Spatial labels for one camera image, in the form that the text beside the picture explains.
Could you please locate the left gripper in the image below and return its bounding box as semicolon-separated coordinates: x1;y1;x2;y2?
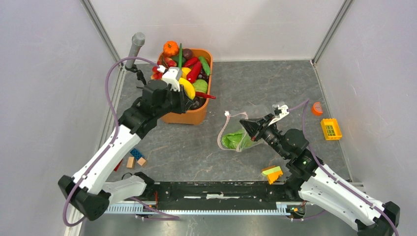
155;83;194;118

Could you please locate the wooden cube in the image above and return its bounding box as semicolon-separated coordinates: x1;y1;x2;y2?
137;157;148;167
126;156;136;169

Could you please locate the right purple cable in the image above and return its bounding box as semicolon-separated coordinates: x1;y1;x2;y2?
286;98;401;236

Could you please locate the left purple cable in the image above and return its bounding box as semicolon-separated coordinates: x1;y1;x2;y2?
61;56;160;228

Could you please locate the yellow orange toy block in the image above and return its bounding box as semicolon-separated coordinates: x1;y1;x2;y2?
261;165;283;185

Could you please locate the purple cable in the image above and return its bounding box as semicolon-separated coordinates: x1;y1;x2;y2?
61;56;160;228
286;98;401;236

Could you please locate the yellow banana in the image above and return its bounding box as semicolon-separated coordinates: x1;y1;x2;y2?
179;78;196;100

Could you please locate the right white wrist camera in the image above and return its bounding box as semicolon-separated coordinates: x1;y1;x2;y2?
268;101;289;126

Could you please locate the grey microphone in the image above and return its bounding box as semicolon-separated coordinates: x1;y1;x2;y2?
125;32;146;69

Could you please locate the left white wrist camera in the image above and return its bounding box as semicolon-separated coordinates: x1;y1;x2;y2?
161;66;182;91

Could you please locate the green napa cabbage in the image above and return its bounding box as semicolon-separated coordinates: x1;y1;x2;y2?
220;129;258;152

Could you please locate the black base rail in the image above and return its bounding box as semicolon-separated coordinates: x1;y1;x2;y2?
123;174;317;216

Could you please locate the orange round cap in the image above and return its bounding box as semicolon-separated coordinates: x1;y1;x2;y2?
311;102;323;116

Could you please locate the green zucchini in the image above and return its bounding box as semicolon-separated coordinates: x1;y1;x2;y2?
198;56;211;76

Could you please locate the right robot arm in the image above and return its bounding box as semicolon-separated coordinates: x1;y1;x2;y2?
239;114;400;236

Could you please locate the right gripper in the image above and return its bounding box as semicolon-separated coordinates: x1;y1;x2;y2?
239;113;289;159

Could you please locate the orange plastic basket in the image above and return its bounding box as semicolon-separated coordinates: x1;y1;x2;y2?
161;48;213;125

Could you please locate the blue toy brick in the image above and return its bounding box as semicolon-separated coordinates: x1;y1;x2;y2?
130;148;143;160

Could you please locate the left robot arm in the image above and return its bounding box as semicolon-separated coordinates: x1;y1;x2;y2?
58;80;192;221

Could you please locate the clear zip top bag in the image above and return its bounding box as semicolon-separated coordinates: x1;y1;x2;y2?
217;105;272;152

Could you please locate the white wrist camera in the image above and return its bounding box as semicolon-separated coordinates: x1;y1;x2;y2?
161;66;182;91
268;101;289;126

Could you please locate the orange mini pumpkin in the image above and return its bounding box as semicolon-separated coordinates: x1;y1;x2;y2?
163;41;179;57

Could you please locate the dark grape bunch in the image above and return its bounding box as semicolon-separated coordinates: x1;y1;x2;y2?
197;72;210;83

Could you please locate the red chili pepper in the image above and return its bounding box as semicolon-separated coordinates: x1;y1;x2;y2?
195;91;216;99

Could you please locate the yellow plastic crate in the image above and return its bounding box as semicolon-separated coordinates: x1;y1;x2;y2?
320;118;342;141

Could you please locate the round green cabbage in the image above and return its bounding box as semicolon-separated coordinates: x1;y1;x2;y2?
192;79;208;94

